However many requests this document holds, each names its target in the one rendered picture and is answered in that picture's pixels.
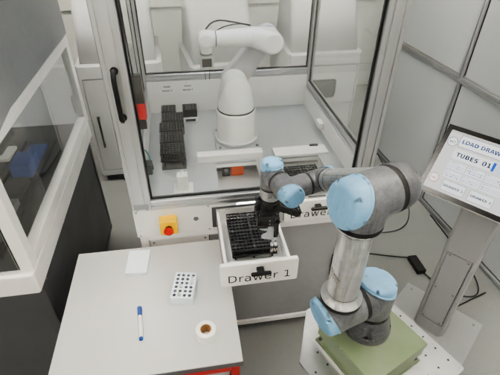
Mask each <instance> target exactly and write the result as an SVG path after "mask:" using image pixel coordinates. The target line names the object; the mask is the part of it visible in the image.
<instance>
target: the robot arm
mask: <svg viewBox="0 0 500 375"><path fill-rule="evenodd" d="M283 167H284V165H283V160H282V159H281V158H280V157H277V156H267V157H265V158H263V160H262V161H261V167H260V195H259V196H255V206H254V217H257V229H260V230H262V231H267V232H266V233H264V234H262V235H261V238H262V239H267V240H272V243H273V242H274V241H275V240H276V239H277V237H278V232H279V224H280V216H279V213H280V212H282V213H285V214H288V215H292V216H294V217H299V216H300V215H301V213H302V212H301V209H300V206H299V205H300V204H302V202H303V201H304V199H305V196H309V195H312V194H314V193H318V192H322V191H324V192H327V207H328V208H329V210H328V211H327V212H328V214H329V216H330V218H331V220H332V222H333V224H334V225H335V226H336V227H337V229H338V234H337V238H336V244H335V248H334V252H333V260H332V264H331V268H330V275H329V279H328V280H327V281H325V282H324V284H323V285H322V287H321V292H320V295H319V296H317V297H314V298H313V299H311V300H310V309H311V312H312V315H313V317H314V319H315V321H316V323H317V324H318V326H319V327H320V328H321V330H322V331H323V332H324V333H325V334H327V335H328V336H335V335H337V334H341V333H342V332H344V331H346V333H347V334H348V335H349V337H351V338H352V339H353V340H354V341H355V342H358V343H360V344H363V345H367V346H377V345H380V344H382V343H384V342H385V341H386V340H387V339H388V337H389V335H390V332H391V321H390V316H389V315H390V313H391V309H392V307H393V304H394V300H395V298H396V297H397V289H398V286H397V282H396V281H395V279H394V277H393V276H392V275H391V274H389V273H388V272H387V271H385V270H383V269H379V268H377V267H366V264H367V262H368V257H369V254H370V250H371V246H372V243H373V240H374V238H375V237H378V236H379V235H380V234H381V233H382V231H383V228H384V226H385V221H386V219H387V218H388V217H389V216H390V215H393V214H396V213H399V212H401V211H404V210H406V209H408V208H410V207H411V206H412V205H413V204H414V203H415V202H416V201H417V200H418V198H419V196H420V194H421V190H422V181H421V178H420V175H419V173H418V172H417V171H416V170H415V169H414V167H412V166H411V165H410V164H407V163H404V162H401V161H395V162H388V163H381V164H379V165H377V166H376V167H347V168H334V167H333V166H324V167H320V168H318V169H315V170H311V171H308V172H305V173H301V174H298V175H296V176H289V175H288V174H287V173H286V172H285V171H284V170H283ZM255 211H256V214H255ZM365 267H366V268H365Z"/></svg>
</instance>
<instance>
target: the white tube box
mask: <svg viewBox="0 0 500 375"><path fill-rule="evenodd" d="M192 276H194V281H193V284H192V285H191V284H190V281H191V279H190V278H191V277H192ZM197 281H198V276H197V273H194V272H176V275H175V278H174V282H173V287H172V291H171V294H170V303H171V304H183V305H193V302H194V298H195V293H196V285H197ZM179 284H182V288H179ZM178 292H180V293H181V296H178V295H177V293H178Z"/></svg>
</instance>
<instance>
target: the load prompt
mask: <svg viewBox="0 0 500 375"><path fill-rule="evenodd" d="M457 147H461V148H464V149H466V150H470V151H472V152H474V153H478V154H481V155H483V156H487V157H489V158H493V159H495V160H498V161H500V147H497V146H494V145H492V144H488V143H485V142H483V141H479V140H476V139H474V138H470V137H467V136H465V135H463V136H462V138H461V140H460V141H459V143H458V145H457Z"/></svg>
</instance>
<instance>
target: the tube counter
mask: <svg viewBox="0 0 500 375"><path fill-rule="evenodd" d="M479 168H481V169H483V170H487V171H489V172H491V173H495V174H497V175H500V164H499V163H496V162H494V161H491V160H488V159H485V158H484V160H483V161H482V163H481V165H480V167H479Z"/></svg>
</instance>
